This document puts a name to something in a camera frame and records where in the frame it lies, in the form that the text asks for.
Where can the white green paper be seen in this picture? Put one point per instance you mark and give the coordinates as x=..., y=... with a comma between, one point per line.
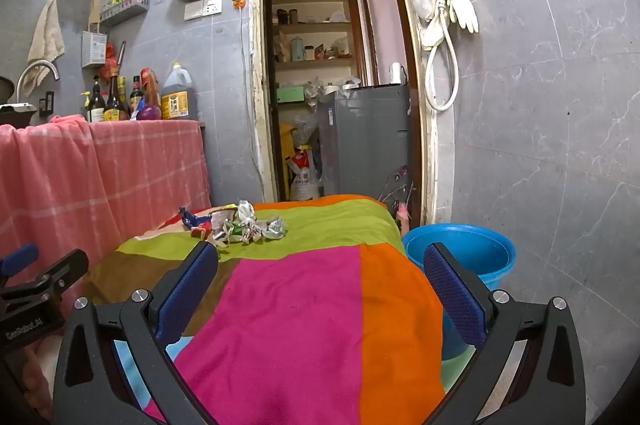
x=235, y=232

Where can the white jug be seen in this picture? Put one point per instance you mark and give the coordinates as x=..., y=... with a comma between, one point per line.
x=396, y=74

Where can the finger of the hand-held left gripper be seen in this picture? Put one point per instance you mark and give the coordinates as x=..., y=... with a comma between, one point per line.
x=20, y=255
x=65, y=267

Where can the white rubber gloves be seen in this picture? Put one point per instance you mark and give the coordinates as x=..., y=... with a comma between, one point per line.
x=465, y=12

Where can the grey wall shelf rack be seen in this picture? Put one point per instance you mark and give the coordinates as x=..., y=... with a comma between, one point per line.
x=125, y=11

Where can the yellow board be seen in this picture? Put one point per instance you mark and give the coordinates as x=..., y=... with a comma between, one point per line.
x=286, y=145

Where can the metal faucet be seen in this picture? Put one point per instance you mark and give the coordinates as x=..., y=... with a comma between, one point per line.
x=37, y=66

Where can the blue snack bag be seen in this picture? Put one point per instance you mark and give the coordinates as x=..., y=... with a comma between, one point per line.
x=192, y=217

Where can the wooden cutting board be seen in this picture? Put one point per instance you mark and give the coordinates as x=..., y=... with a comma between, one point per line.
x=95, y=12

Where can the colourful patchwork blanket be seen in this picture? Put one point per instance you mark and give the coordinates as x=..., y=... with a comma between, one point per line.
x=300, y=305

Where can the tall dark glass bottle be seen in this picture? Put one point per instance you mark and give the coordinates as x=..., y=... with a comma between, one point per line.
x=115, y=102

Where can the black pot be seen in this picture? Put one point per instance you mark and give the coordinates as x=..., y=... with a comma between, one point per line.
x=17, y=112

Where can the clear plastic bag bundle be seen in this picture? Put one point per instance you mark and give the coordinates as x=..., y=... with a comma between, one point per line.
x=306, y=130

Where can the red mesh bag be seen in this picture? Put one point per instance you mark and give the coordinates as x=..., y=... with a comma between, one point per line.
x=109, y=62

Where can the green box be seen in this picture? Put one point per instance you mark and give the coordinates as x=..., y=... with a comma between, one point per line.
x=291, y=95

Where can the pink plastic item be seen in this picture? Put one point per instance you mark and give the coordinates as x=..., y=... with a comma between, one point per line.
x=404, y=215

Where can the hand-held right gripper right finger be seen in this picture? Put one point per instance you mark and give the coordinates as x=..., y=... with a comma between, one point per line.
x=452, y=295

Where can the orange plastic bottle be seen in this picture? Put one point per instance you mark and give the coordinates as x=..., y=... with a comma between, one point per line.
x=150, y=87

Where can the red white gas cylinder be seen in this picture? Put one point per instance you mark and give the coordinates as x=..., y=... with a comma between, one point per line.
x=304, y=180

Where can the beige towel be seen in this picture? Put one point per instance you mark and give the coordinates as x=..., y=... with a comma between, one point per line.
x=45, y=40

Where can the silver wrapper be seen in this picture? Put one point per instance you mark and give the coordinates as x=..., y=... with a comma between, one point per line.
x=245, y=210
x=272, y=228

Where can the pink plaid cloth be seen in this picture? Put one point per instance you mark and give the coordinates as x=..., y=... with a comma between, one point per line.
x=100, y=180

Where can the person's left hand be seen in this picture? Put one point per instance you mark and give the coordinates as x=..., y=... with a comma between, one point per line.
x=36, y=380

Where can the grey washing machine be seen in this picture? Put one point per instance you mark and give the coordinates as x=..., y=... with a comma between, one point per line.
x=365, y=140

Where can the wooden shelf unit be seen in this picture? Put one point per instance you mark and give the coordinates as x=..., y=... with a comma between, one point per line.
x=315, y=25

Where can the metal grater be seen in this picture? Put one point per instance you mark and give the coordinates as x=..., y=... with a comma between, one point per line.
x=93, y=50

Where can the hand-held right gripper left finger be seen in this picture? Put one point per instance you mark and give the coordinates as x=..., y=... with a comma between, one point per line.
x=185, y=295

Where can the wooden door frame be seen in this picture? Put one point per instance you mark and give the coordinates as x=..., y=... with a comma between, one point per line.
x=257, y=55

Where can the white wall socket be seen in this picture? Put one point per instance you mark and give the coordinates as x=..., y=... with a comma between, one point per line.
x=202, y=8

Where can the blue plastic basin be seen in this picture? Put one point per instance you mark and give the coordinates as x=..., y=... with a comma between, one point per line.
x=465, y=250

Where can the large dark oil jug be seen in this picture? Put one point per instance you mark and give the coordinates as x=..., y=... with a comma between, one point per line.
x=177, y=97

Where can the dark bottle with red label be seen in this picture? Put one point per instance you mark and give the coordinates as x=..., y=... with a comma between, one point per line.
x=136, y=97

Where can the dark sauce bottle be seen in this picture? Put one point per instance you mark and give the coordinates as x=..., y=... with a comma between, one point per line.
x=96, y=105

